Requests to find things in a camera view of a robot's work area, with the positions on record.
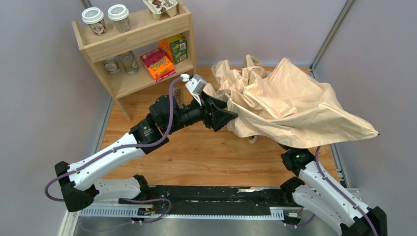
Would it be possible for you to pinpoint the beige umbrella with black shaft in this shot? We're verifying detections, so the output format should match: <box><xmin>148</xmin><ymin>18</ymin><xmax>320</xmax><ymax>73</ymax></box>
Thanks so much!
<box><xmin>204</xmin><ymin>55</ymin><xmax>378</xmax><ymax>148</ymax></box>

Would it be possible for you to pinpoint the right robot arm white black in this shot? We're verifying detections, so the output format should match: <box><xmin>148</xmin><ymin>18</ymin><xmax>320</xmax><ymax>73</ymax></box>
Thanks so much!
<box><xmin>280</xmin><ymin>145</ymin><xmax>388</xmax><ymax>236</ymax></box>

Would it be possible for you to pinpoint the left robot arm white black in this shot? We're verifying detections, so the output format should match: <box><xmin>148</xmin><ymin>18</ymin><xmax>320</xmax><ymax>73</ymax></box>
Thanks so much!
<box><xmin>55</xmin><ymin>92</ymin><xmax>238</xmax><ymax>212</ymax></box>

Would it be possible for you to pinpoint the orange pink snack box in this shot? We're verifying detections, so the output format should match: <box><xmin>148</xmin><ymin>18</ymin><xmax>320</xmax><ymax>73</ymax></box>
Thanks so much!
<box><xmin>140</xmin><ymin>48</ymin><xmax>176</xmax><ymax>82</ymax></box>

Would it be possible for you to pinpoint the green orange carton box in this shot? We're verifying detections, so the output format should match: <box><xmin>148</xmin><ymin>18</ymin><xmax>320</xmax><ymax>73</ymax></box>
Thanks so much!
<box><xmin>158</xmin><ymin>33</ymin><xmax>188</xmax><ymax>64</ymax></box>

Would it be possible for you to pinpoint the wooden two-tier shelf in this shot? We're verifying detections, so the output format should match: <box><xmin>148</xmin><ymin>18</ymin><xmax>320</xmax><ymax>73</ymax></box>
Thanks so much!
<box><xmin>72</xmin><ymin>0</ymin><xmax>197</xmax><ymax>121</ymax></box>

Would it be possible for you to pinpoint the clear glass jar right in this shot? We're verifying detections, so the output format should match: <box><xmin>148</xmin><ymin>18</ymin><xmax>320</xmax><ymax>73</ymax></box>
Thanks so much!
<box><xmin>119</xmin><ymin>51</ymin><xmax>139</xmax><ymax>75</ymax></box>

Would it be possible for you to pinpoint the clear glass jar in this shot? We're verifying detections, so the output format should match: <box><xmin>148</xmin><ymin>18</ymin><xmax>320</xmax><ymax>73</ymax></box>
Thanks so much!
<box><xmin>102</xmin><ymin>56</ymin><xmax>122</xmax><ymax>75</ymax></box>
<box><xmin>119</xmin><ymin>51</ymin><xmax>139</xmax><ymax>75</ymax></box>

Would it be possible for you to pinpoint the clear glass jar left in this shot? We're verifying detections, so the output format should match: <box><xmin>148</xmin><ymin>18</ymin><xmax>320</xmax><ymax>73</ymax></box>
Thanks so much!
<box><xmin>102</xmin><ymin>56</ymin><xmax>122</xmax><ymax>75</ymax></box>

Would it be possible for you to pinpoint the pudding cup multipack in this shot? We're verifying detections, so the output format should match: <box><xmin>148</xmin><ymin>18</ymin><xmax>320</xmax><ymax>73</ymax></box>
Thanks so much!
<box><xmin>143</xmin><ymin>0</ymin><xmax>178</xmax><ymax>20</ymax></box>

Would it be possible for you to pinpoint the paper cup grey sleeve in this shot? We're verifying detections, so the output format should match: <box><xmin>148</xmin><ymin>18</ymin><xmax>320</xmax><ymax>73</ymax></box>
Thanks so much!
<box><xmin>108</xmin><ymin>4</ymin><xmax>131</xmax><ymax>33</ymax></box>

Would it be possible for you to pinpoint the paper cup red logo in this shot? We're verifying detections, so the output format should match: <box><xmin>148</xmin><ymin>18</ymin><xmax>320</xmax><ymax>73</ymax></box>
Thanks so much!
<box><xmin>82</xmin><ymin>7</ymin><xmax>107</xmax><ymax>36</ymax></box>

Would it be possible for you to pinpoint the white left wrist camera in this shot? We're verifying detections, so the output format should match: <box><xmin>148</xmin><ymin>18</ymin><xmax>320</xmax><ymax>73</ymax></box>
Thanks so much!
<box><xmin>180</xmin><ymin>73</ymin><xmax>207</xmax><ymax>106</ymax></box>

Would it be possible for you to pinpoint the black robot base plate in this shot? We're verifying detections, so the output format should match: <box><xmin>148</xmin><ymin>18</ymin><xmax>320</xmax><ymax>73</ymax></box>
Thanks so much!
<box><xmin>141</xmin><ymin>185</ymin><xmax>299</xmax><ymax>216</ymax></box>

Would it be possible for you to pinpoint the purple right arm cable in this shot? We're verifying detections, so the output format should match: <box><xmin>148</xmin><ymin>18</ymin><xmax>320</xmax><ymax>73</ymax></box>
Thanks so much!
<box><xmin>315</xmin><ymin>146</ymin><xmax>379</xmax><ymax>236</ymax></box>

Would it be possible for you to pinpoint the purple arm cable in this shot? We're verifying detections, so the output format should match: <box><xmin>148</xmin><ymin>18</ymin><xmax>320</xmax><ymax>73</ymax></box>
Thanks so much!
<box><xmin>44</xmin><ymin>77</ymin><xmax>184</xmax><ymax>202</ymax></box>
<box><xmin>315</xmin><ymin>146</ymin><xmax>379</xmax><ymax>236</ymax></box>

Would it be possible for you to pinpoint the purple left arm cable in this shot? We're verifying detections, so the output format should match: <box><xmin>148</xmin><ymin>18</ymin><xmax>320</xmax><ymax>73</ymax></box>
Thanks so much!
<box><xmin>44</xmin><ymin>77</ymin><xmax>184</xmax><ymax>202</ymax></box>

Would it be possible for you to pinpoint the aluminium slotted cable rail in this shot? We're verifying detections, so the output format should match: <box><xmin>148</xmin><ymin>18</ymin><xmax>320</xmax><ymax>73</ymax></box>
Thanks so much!
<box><xmin>79</xmin><ymin>206</ymin><xmax>285</xmax><ymax>220</ymax></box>

